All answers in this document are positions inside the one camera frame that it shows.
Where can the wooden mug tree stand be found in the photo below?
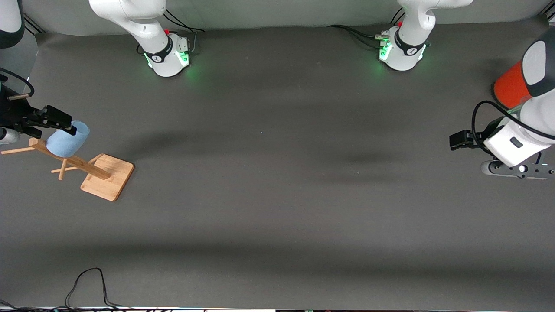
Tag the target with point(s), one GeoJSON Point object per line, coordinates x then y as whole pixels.
{"type": "Point", "coordinates": [108, 175]}

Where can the black aluminium frame rail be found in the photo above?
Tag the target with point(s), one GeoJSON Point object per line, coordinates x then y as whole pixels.
{"type": "Point", "coordinates": [33, 24]}

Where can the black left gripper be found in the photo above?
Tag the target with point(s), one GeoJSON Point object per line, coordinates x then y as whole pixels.
{"type": "Point", "coordinates": [489, 130]}

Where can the light blue cup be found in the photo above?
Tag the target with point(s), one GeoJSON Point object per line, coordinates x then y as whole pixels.
{"type": "Point", "coordinates": [65, 145]}

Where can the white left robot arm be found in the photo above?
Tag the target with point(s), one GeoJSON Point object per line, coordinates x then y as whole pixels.
{"type": "Point", "coordinates": [412, 26]}

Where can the orange cylinder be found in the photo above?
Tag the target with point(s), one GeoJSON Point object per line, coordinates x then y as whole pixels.
{"type": "Point", "coordinates": [511, 89]}

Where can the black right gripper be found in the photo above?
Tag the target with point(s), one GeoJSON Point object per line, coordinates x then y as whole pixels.
{"type": "Point", "coordinates": [13, 113]}

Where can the dark grey table cloth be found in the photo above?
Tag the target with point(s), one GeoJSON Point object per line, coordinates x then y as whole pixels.
{"type": "Point", "coordinates": [277, 216]}

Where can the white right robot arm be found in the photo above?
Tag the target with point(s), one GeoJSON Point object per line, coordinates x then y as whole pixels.
{"type": "Point", "coordinates": [143, 21]}

